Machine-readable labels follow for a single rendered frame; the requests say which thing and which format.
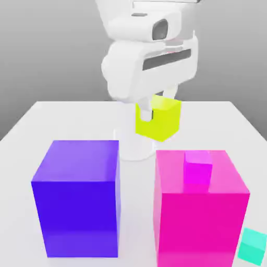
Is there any small magenta cube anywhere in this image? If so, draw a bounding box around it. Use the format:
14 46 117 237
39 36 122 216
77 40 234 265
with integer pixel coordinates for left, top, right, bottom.
183 150 214 193

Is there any small yellow cube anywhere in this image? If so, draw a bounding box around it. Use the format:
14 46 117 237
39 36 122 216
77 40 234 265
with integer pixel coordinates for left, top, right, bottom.
135 94 182 143

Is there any large pink box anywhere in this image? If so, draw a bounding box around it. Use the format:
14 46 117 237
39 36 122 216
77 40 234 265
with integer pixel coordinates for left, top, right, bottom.
153 149 251 267

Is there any small teal cube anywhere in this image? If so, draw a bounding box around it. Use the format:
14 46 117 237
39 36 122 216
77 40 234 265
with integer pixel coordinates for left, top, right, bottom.
237 227 267 266

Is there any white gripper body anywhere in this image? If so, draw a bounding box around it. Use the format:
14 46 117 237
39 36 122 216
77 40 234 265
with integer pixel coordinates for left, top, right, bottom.
101 35 199 103

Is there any large purple box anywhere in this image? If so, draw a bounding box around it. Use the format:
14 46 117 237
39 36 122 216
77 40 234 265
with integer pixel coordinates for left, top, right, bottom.
30 139 122 259

